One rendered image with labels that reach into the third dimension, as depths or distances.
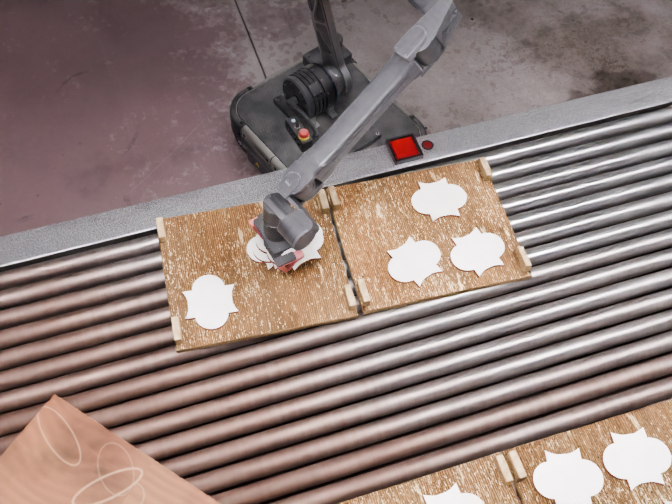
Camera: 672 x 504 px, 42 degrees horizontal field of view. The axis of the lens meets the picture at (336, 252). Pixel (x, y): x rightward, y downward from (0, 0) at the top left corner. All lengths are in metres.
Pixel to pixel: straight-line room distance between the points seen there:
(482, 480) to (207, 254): 0.80
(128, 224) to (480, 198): 0.86
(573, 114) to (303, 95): 1.02
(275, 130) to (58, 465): 1.71
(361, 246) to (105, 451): 0.75
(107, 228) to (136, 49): 1.75
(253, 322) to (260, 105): 1.41
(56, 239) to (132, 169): 1.28
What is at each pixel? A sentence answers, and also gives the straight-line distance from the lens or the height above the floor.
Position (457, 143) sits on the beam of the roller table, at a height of 0.91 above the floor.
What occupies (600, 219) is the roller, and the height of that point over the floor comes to 0.92.
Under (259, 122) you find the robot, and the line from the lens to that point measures 3.18.
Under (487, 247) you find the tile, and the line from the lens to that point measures 2.09.
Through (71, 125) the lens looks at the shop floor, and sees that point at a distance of 3.58.
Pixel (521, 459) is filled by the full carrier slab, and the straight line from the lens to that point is 1.89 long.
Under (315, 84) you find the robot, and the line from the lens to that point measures 3.06.
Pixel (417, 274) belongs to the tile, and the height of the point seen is 0.94.
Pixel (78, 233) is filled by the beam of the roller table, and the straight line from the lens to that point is 2.16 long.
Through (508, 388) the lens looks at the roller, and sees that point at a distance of 1.96.
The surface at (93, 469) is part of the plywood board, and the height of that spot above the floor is 1.04.
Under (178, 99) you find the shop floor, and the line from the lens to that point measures 3.59.
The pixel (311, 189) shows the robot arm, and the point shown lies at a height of 1.19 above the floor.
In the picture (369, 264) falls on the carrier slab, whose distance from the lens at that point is 2.03.
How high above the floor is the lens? 2.68
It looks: 59 degrees down
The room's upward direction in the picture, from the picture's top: 4 degrees clockwise
